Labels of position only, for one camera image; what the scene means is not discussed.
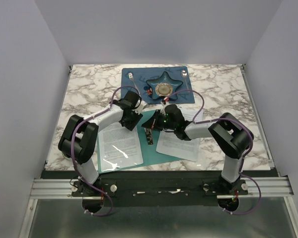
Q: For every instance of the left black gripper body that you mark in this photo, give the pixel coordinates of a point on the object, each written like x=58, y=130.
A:
x=131, y=123

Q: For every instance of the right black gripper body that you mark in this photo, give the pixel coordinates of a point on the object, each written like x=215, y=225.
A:
x=162, y=122

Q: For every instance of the metal folder clip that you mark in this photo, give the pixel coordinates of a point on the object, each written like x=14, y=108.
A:
x=149, y=136

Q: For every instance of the printed paper sheets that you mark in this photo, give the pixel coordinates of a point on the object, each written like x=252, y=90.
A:
x=178, y=145

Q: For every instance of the teal plastic folder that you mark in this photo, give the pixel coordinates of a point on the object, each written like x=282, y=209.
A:
x=149, y=154

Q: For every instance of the single printed paper sheet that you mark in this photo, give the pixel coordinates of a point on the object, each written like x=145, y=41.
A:
x=118, y=148

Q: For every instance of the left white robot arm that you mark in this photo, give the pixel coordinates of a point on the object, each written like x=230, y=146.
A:
x=80, y=134

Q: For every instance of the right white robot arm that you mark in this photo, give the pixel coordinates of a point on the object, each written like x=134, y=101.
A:
x=233, y=137

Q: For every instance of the blue placemat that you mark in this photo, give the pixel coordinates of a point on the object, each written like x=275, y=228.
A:
x=142, y=74

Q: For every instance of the silver fork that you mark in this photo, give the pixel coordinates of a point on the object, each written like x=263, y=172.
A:
x=131, y=77

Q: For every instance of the blue star-shaped dish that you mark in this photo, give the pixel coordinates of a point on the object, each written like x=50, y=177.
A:
x=163, y=86

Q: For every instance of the silver spoon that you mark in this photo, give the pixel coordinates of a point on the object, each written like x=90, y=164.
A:
x=184, y=75

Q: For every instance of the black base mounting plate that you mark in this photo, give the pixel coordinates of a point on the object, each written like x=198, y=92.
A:
x=164, y=188

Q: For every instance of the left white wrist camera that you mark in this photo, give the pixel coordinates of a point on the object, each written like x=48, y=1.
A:
x=141, y=105

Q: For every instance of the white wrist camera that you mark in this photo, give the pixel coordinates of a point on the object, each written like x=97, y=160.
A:
x=141, y=105
x=165, y=102

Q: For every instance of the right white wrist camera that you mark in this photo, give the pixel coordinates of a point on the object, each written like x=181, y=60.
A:
x=165, y=102

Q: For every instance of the aluminium frame rail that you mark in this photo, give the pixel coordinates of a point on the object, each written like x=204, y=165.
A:
x=54, y=189

